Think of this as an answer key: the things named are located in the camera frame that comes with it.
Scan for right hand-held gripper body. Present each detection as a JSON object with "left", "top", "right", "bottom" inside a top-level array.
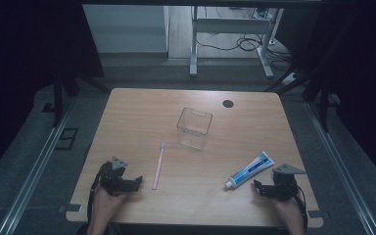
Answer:
[{"left": 267, "top": 163, "right": 306, "bottom": 202}]

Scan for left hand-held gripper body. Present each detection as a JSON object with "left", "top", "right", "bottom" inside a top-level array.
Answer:
[{"left": 96, "top": 156, "right": 138, "bottom": 198}]

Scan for blue and white toothpaste tube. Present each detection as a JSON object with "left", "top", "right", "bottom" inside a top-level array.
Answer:
[{"left": 224, "top": 150, "right": 276, "bottom": 190}]

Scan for pink toothbrush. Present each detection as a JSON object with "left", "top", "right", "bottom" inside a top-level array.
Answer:
[{"left": 152, "top": 140, "right": 167, "bottom": 191}]

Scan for clear plastic container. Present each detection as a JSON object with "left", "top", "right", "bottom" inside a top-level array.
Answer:
[{"left": 175, "top": 107, "right": 213, "bottom": 152}]

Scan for person's left hand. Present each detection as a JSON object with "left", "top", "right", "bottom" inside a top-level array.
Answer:
[{"left": 91, "top": 188, "right": 129, "bottom": 226}]

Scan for person's right hand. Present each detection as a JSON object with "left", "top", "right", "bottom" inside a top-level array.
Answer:
[{"left": 274, "top": 198, "right": 306, "bottom": 227}]

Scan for black metal stand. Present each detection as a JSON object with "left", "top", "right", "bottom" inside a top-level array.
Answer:
[
  {"left": 264, "top": 63, "right": 332, "bottom": 133},
  {"left": 51, "top": 63, "right": 111, "bottom": 128}
]

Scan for white power strip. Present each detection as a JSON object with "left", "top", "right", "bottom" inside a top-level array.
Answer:
[{"left": 281, "top": 72, "right": 301, "bottom": 87}]

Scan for dark curtain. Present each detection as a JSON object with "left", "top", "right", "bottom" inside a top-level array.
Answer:
[
  {"left": 0, "top": 0, "right": 105, "bottom": 185},
  {"left": 275, "top": 0, "right": 376, "bottom": 194}
]

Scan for white panel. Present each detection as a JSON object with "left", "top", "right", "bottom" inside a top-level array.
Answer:
[{"left": 82, "top": 4, "right": 170, "bottom": 54}]

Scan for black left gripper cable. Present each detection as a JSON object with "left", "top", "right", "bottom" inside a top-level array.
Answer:
[{"left": 86, "top": 162, "right": 110, "bottom": 224}]

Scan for aluminium floor rail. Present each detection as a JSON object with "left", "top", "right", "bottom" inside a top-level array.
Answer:
[
  {"left": 305, "top": 101, "right": 376, "bottom": 235},
  {"left": 0, "top": 97, "right": 76, "bottom": 235}
]

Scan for black floor cables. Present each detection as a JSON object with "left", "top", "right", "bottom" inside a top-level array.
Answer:
[{"left": 196, "top": 6, "right": 295, "bottom": 71}]

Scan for white metal desk frame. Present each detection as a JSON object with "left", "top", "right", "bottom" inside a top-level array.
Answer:
[{"left": 189, "top": 5, "right": 285, "bottom": 79}]

